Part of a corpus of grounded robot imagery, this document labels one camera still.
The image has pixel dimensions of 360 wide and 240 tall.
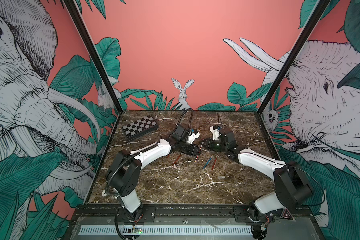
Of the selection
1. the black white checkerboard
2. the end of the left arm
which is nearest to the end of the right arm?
the end of the left arm

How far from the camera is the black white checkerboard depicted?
1.04 meters

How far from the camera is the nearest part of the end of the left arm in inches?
25.9

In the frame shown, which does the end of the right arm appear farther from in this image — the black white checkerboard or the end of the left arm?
the black white checkerboard

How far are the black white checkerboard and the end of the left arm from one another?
404mm
